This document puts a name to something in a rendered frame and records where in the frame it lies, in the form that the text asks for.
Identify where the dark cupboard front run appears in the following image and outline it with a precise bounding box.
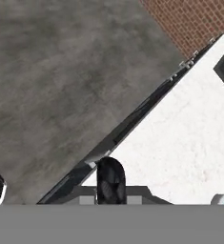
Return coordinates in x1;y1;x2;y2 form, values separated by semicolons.
36;30;224;205

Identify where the white and teal object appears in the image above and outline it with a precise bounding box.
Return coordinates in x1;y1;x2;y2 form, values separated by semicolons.
210;193;224;206

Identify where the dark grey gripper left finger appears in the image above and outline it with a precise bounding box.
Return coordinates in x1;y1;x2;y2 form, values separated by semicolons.
51;156;112;205

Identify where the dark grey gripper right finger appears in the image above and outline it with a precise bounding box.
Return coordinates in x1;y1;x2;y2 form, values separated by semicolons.
112;156;173;205

